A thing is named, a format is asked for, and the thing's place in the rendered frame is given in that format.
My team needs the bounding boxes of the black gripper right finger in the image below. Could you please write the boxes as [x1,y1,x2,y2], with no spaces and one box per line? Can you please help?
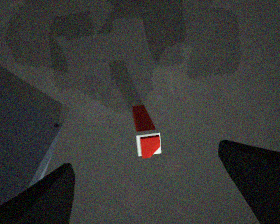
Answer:
[219,139,280,224]

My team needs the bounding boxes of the blue-grey sloped panel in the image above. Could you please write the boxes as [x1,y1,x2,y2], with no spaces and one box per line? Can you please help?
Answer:
[0,84,62,206]

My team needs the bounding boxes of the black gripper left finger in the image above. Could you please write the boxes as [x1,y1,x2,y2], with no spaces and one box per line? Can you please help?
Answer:
[0,163,75,224]

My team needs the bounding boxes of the red peg with white band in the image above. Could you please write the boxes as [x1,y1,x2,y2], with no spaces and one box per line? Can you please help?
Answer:
[132,106,161,159]

